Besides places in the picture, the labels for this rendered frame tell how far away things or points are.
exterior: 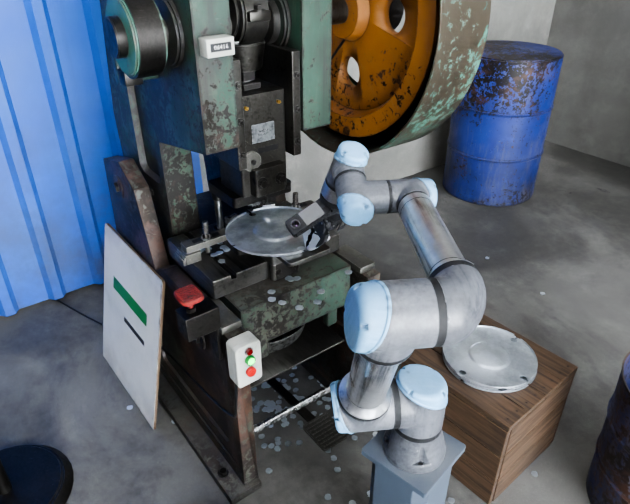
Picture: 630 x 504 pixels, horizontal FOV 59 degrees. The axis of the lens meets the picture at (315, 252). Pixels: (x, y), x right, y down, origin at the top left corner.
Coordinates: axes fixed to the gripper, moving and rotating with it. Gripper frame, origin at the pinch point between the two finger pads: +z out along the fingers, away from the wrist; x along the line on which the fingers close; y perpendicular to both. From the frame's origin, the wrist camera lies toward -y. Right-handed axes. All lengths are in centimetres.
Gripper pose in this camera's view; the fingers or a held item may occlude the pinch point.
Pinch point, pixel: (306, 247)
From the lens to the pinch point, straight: 151.7
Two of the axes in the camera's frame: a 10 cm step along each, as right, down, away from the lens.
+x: -5.7, -7.3, 3.8
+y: 7.7, -3.3, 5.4
